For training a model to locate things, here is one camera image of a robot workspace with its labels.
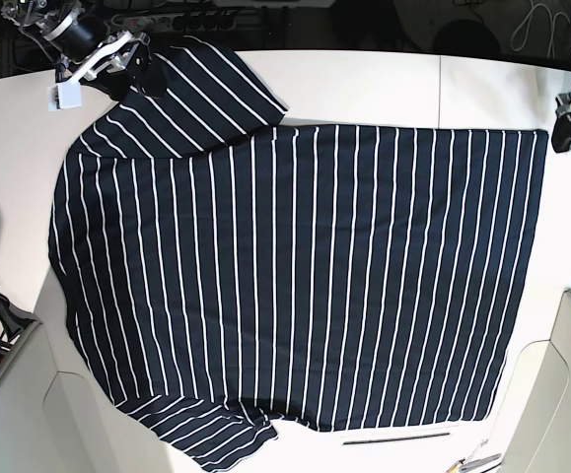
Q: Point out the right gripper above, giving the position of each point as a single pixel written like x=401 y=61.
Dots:
x=107 y=65

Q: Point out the navy white striped T-shirt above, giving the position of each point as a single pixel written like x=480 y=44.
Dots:
x=222 y=270

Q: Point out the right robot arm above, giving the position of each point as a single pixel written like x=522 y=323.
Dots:
x=89 y=51

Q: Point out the black power strip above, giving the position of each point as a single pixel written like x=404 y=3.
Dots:
x=211 y=21

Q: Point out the grey chair right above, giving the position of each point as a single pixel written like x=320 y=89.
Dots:
x=532 y=430

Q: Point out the grey chair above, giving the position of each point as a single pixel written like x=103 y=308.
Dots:
x=53 y=420
x=532 y=430

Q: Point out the grey chair left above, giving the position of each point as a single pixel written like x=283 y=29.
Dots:
x=53 y=420

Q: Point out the grey tool at edge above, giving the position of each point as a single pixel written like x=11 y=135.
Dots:
x=475 y=460

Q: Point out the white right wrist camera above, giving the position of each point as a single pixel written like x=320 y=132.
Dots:
x=64 y=95

